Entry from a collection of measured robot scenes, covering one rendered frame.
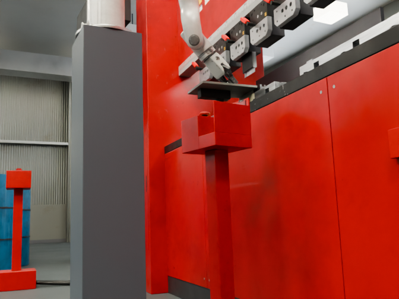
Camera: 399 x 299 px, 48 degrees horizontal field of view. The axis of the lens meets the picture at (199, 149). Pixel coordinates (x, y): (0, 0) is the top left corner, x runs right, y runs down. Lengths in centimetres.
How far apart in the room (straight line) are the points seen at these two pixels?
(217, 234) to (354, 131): 57
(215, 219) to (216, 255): 12
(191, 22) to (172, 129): 101
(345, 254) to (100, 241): 68
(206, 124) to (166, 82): 134
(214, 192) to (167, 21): 172
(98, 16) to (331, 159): 83
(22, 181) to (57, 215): 808
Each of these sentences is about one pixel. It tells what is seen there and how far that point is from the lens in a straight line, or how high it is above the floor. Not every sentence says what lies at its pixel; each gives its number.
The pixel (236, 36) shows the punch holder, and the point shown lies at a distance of 220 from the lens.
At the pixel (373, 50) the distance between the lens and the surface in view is 127.
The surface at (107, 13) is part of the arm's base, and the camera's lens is 147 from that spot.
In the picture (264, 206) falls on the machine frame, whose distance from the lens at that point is 167.
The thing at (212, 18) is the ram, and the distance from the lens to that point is 250.
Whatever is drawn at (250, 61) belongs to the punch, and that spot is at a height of 113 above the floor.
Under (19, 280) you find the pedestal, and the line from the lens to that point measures 333.
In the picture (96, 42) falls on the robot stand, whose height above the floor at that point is 95.
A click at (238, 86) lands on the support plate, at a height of 99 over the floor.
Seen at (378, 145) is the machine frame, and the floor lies 59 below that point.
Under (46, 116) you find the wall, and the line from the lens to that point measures 1165.
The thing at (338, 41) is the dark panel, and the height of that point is 129.
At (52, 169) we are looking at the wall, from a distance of 1144.
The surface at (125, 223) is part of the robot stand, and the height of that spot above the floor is 42.
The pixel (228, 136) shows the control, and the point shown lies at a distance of 150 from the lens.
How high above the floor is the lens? 42
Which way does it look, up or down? 9 degrees up
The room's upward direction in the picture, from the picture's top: 2 degrees counter-clockwise
